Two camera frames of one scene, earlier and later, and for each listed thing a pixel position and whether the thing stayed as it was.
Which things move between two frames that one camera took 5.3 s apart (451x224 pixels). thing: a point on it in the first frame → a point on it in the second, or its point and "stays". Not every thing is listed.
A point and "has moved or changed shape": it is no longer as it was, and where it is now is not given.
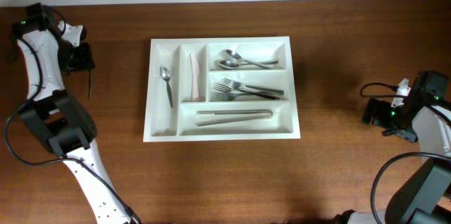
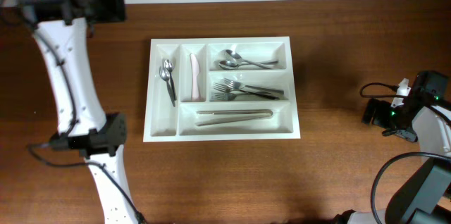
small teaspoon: [165, 74] stays
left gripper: [83, 59] → [115, 4]
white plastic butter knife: [194, 71] stays
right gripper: [372, 113] stays
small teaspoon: [89, 86] has moved or changed shape
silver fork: [223, 89] stays
